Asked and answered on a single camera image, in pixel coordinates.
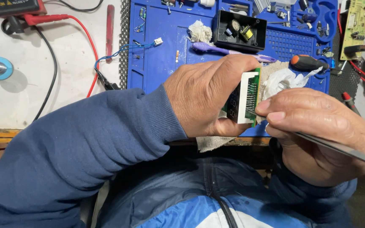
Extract person's left hand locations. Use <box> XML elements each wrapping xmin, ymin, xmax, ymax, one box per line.
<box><xmin>163</xmin><ymin>54</ymin><xmax>262</xmax><ymax>139</ymax></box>

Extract person's right hand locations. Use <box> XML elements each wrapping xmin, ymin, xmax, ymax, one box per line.
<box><xmin>255</xmin><ymin>88</ymin><xmax>365</xmax><ymax>187</ymax></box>

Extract metal tweezers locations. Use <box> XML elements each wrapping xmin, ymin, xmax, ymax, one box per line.
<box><xmin>245</xmin><ymin>108</ymin><xmax>365</xmax><ymax>169</ymax></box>

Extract green display circuit board module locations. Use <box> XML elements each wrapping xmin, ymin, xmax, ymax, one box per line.
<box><xmin>222</xmin><ymin>67</ymin><xmax>262</xmax><ymax>128</ymax></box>

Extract red tipped black probe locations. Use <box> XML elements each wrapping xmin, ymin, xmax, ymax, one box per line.
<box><xmin>342</xmin><ymin>91</ymin><xmax>361</xmax><ymax>117</ymax></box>

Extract beige cloth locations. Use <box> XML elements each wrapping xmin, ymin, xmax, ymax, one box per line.
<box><xmin>196</xmin><ymin>61</ymin><xmax>290</xmax><ymax>153</ymax></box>

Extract purple toothbrush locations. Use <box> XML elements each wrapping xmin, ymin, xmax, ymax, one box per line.
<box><xmin>192</xmin><ymin>42</ymin><xmax>277</xmax><ymax>63</ymax></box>

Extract white cotton wad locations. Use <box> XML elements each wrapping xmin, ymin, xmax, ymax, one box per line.
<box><xmin>188</xmin><ymin>20</ymin><xmax>213</xmax><ymax>44</ymax></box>

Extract crumpled white tissue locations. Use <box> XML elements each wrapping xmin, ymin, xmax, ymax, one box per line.
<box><xmin>262</xmin><ymin>66</ymin><xmax>324</xmax><ymax>101</ymax></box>

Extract blue silicone work mat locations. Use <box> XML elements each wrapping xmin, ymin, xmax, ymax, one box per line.
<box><xmin>127</xmin><ymin>0</ymin><xmax>339</xmax><ymax>137</ymax></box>

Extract black plastic box with components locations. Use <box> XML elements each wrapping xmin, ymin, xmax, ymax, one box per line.
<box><xmin>212</xmin><ymin>10</ymin><xmax>267</xmax><ymax>53</ymax></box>

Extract orange black screwdriver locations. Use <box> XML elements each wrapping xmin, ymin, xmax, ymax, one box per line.
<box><xmin>290</xmin><ymin>54</ymin><xmax>329</xmax><ymax>72</ymax></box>

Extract black alligator clip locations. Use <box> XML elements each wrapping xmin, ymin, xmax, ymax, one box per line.
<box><xmin>94</xmin><ymin>67</ymin><xmax>121</xmax><ymax>91</ymax></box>

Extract person's blue white jacket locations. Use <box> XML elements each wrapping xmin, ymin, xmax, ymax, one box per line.
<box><xmin>95</xmin><ymin>153</ymin><xmax>355</xmax><ymax>228</ymax></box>

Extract red flat tool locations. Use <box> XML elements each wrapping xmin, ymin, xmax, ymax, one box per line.
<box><xmin>105</xmin><ymin>4</ymin><xmax>115</xmax><ymax>63</ymax></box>

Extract silver heat sink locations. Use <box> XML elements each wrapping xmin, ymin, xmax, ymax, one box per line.
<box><xmin>253</xmin><ymin>0</ymin><xmax>271</xmax><ymax>15</ymax></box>

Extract yellow circuit board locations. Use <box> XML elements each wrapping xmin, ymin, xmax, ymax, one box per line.
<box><xmin>340</xmin><ymin>0</ymin><xmax>365</xmax><ymax>61</ymax></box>

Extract scattered small electronic components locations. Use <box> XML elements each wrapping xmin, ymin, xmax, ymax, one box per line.
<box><xmin>161</xmin><ymin>0</ymin><xmax>334</xmax><ymax>64</ymax></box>

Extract black probe plug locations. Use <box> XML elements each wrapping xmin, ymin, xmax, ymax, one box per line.
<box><xmin>1</xmin><ymin>15</ymin><xmax>25</xmax><ymax>35</ymax></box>

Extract black red multimeter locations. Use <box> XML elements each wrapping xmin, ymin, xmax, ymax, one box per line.
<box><xmin>0</xmin><ymin>0</ymin><xmax>48</xmax><ymax>18</ymax></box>

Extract blue wire with white connector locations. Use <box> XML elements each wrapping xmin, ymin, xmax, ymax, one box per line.
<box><xmin>94</xmin><ymin>37</ymin><xmax>163</xmax><ymax>69</ymax></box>

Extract red test lead cable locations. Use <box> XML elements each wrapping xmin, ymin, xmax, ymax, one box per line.
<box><xmin>66</xmin><ymin>15</ymin><xmax>99</xmax><ymax>98</ymax></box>

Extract thin black cable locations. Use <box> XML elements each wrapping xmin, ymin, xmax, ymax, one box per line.
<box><xmin>57</xmin><ymin>0</ymin><xmax>104</xmax><ymax>13</ymax></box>

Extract black test lead cable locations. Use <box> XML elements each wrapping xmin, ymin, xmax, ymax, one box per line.
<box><xmin>31</xmin><ymin>25</ymin><xmax>58</xmax><ymax>123</ymax></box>

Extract red probe handle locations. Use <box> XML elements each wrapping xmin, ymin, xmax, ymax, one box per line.
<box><xmin>23</xmin><ymin>14</ymin><xmax>70</xmax><ymax>26</ymax></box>

